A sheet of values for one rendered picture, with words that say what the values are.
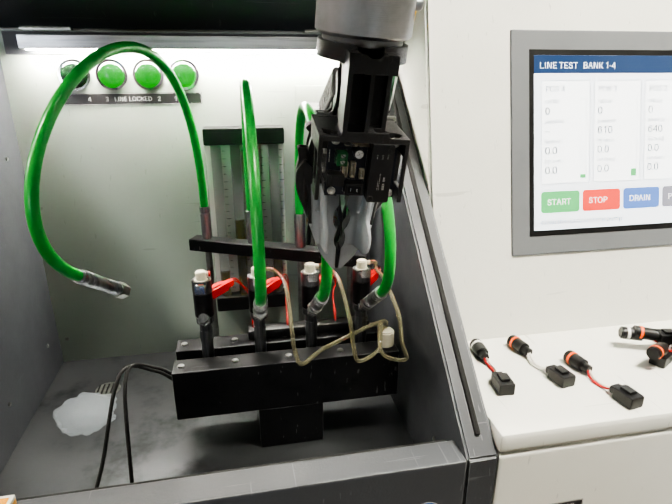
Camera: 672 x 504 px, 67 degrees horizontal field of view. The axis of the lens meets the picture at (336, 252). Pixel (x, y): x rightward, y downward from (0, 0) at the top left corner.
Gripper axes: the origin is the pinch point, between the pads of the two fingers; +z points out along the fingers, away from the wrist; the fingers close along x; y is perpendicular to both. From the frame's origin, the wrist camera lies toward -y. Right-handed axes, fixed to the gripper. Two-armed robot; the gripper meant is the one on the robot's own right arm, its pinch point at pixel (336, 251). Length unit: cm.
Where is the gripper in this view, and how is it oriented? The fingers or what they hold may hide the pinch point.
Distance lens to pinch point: 51.0
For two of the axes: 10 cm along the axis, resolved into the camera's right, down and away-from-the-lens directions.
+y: 1.4, 4.9, -8.6
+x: 9.9, 0.1, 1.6
